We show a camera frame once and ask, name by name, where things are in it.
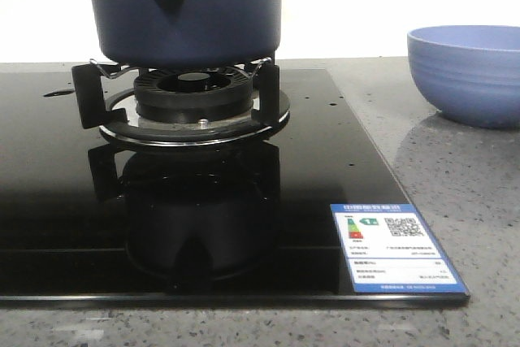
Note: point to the light blue ribbed bowl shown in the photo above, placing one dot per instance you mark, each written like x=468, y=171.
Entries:
x=468, y=72

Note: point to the black pot support grate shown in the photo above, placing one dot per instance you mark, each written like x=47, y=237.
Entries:
x=117, y=119

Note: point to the dark blue cooking pot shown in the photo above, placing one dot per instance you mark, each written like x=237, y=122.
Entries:
x=176, y=34

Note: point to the black gas burner head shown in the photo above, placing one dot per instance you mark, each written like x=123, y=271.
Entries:
x=185, y=97

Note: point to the blue energy efficiency label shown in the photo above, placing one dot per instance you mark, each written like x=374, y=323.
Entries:
x=388, y=248

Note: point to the black glass gas stove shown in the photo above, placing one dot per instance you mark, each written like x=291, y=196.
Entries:
x=85, y=223

